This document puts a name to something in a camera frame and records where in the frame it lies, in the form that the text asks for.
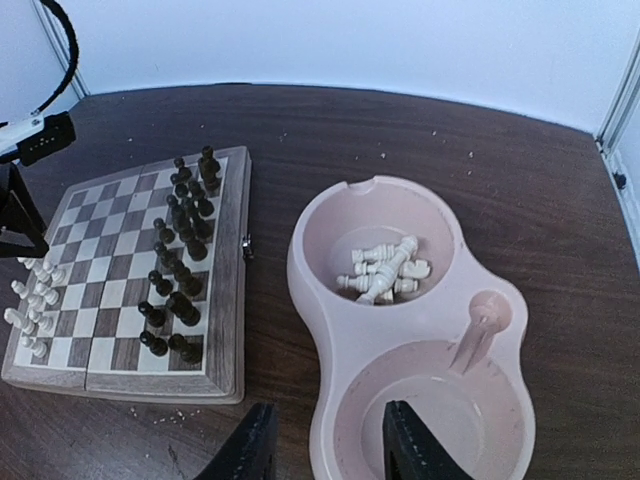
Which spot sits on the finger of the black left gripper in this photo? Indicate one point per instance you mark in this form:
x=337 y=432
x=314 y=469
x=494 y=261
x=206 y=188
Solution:
x=20 y=217

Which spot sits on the white chess piece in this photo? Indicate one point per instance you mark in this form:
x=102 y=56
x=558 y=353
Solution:
x=37 y=346
x=30 y=263

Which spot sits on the right aluminium frame post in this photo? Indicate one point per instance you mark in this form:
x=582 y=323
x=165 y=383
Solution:
x=622 y=108

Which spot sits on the pile of white chess pieces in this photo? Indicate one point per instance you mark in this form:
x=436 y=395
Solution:
x=382 y=272

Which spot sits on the dark chess pieces row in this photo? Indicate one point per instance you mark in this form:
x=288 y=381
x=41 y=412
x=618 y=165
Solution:
x=177 y=287

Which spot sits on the pink double pet bowl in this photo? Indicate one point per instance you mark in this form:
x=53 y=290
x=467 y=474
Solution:
x=451 y=349

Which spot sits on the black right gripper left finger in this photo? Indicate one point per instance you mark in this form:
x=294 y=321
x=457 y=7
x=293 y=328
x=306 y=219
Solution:
x=250 y=451

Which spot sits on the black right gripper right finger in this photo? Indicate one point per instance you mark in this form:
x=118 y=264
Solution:
x=411 y=451

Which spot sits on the wooden chess board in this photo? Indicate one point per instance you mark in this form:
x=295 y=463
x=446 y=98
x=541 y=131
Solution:
x=98 y=235

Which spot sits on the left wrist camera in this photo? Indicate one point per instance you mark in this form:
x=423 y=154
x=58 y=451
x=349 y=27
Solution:
x=36 y=137

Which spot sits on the white chess pawn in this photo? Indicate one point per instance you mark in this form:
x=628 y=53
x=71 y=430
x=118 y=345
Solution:
x=50 y=295
x=43 y=322

